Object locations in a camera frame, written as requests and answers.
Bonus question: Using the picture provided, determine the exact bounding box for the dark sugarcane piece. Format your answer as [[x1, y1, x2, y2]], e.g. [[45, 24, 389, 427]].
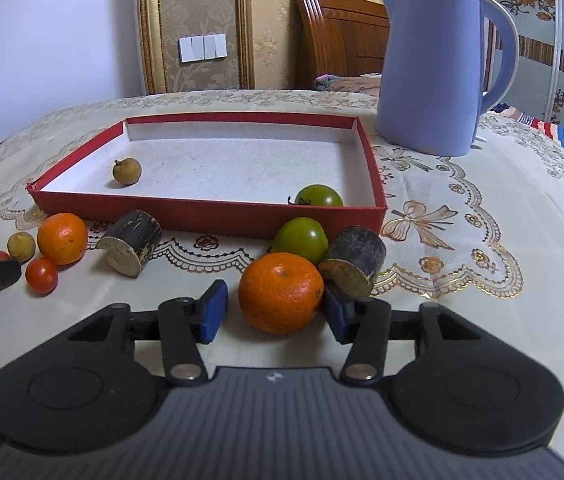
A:
[[95, 209, 163, 279]]

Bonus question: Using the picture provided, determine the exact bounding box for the wooden bed headboard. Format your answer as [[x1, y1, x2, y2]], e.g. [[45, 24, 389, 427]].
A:
[[290, 0, 392, 92]]

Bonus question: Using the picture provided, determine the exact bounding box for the brown pink blanket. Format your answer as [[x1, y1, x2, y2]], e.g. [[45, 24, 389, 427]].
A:
[[313, 73, 383, 98]]

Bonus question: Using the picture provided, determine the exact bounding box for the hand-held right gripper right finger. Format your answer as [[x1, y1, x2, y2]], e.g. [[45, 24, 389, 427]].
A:
[[324, 285, 500, 387]]

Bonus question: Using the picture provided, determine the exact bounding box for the small orange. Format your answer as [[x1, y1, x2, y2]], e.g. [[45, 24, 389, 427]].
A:
[[37, 212, 89, 266]]

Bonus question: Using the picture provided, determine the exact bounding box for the striped blanket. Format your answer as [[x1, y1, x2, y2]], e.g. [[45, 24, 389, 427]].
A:
[[492, 102, 564, 181]]

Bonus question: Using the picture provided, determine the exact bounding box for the red cardboard box tray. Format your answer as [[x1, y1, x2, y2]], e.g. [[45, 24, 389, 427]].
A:
[[26, 114, 389, 241]]

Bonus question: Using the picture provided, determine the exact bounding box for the cut purple eggplant piece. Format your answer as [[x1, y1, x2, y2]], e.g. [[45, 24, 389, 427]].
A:
[[317, 225, 387, 301]]

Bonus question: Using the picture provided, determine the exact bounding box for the gold wall frame moulding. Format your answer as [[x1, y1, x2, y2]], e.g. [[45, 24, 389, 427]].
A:
[[134, 0, 255, 95]]

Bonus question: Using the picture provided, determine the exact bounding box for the green tomato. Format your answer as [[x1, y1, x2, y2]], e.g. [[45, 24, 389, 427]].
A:
[[288, 184, 344, 208], [268, 217, 329, 267]]

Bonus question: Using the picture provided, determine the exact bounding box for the patterned wardrobe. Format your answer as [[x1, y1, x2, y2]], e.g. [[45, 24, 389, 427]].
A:
[[489, 0, 564, 156]]

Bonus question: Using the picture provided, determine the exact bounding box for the brown longan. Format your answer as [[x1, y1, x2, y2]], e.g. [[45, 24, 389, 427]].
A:
[[112, 158, 142, 187], [7, 231, 36, 263]]

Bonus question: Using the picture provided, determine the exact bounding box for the blue plastic pitcher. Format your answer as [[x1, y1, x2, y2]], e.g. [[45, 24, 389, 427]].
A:
[[375, 0, 520, 157]]

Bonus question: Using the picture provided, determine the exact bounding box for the large orange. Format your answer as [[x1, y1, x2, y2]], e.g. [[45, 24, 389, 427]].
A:
[[238, 252, 325, 335]]

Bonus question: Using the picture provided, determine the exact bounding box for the white wall switch panel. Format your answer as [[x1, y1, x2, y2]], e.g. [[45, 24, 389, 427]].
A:
[[178, 33, 228, 64]]

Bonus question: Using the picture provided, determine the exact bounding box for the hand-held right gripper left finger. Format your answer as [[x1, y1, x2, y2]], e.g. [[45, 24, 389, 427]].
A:
[[64, 280, 229, 387]]

